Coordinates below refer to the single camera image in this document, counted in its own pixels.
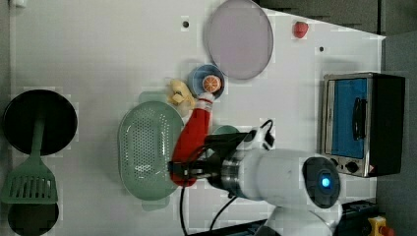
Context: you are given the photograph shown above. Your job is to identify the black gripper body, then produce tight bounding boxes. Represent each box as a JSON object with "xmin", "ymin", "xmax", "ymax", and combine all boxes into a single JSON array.
[{"xmin": 190, "ymin": 153, "xmax": 224, "ymax": 179}]

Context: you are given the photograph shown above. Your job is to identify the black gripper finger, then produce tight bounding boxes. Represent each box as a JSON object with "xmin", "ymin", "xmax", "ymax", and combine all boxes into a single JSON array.
[{"xmin": 167, "ymin": 161, "xmax": 196, "ymax": 180}]

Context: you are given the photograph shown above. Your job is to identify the red plush ketchup bottle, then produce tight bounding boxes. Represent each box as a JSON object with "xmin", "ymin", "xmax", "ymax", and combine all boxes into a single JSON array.
[{"xmin": 170, "ymin": 91, "xmax": 215, "ymax": 188}]

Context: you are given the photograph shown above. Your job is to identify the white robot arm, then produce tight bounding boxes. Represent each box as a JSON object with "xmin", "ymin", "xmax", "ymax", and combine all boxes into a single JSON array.
[{"xmin": 167, "ymin": 148, "xmax": 342, "ymax": 236}]

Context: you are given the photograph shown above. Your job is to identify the green perforated strainer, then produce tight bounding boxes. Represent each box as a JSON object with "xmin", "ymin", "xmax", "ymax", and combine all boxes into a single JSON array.
[{"xmin": 118, "ymin": 91, "xmax": 184, "ymax": 211}]

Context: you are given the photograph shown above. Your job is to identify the green mug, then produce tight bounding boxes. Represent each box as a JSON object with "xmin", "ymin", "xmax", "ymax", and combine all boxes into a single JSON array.
[{"xmin": 212, "ymin": 125, "xmax": 239, "ymax": 135}]

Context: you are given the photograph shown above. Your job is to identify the yellow banana toy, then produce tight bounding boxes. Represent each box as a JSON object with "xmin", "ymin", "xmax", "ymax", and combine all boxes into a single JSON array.
[{"xmin": 167, "ymin": 80, "xmax": 196, "ymax": 120}]

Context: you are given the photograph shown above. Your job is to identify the orange slice toy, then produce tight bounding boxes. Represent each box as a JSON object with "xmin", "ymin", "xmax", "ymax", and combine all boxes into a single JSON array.
[{"xmin": 203, "ymin": 75, "xmax": 221, "ymax": 93}]

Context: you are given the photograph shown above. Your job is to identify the blue small bowl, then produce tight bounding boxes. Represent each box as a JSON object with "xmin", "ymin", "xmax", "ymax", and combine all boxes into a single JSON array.
[{"xmin": 187, "ymin": 64, "xmax": 225, "ymax": 98}]

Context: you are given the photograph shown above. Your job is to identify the black round pan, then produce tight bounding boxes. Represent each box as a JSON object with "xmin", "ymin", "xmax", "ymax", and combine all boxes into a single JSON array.
[{"xmin": 1, "ymin": 89, "xmax": 79, "ymax": 156}]

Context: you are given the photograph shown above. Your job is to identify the lilac round plate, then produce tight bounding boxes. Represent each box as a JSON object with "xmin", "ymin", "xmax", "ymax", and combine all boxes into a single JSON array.
[{"xmin": 206, "ymin": 0, "xmax": 273, "ymax": 80}]

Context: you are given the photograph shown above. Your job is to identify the green slotted spatula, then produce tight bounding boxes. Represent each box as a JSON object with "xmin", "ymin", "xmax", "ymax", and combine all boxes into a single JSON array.
[{"xmin": 1, "ymin": 115, "xmax": 58, "ymax": 205}]

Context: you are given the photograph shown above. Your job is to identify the black round pot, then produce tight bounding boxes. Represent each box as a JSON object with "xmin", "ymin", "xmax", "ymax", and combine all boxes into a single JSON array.
[{"xmin": 8, "ymin": 204, "xmax": 59, "ymax": 236}]

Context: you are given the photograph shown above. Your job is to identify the black toaster oven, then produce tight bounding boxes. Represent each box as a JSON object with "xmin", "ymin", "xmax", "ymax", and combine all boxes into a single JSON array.
[{"xmin": 321, "ymin": 73, "xmax": 405, "ymax": 178}]

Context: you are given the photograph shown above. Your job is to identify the red strawberry toy far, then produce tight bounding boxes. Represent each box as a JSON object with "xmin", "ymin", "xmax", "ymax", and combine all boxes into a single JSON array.
[{"xmin": 293, "ymin": 22, "xmax": 309, "ymax": 38}]

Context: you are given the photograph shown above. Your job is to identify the yellow red emergency button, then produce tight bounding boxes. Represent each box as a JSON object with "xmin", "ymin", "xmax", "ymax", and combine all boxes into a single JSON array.
[{"xmin": 368, "ymin": 216, "xmax": 395, "ymax": 236}]

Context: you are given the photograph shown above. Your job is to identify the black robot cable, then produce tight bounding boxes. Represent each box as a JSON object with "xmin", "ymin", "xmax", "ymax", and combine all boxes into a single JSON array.
[{"xmin": 178, "ymin": 186, "xmax": 239, "ymax": 236}]

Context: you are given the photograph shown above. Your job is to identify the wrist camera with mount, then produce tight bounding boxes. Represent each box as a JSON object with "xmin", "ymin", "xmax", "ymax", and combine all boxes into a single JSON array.
[{"xmin": 204, "ymin": 119, "xmax": 276, "ymax": 158}]

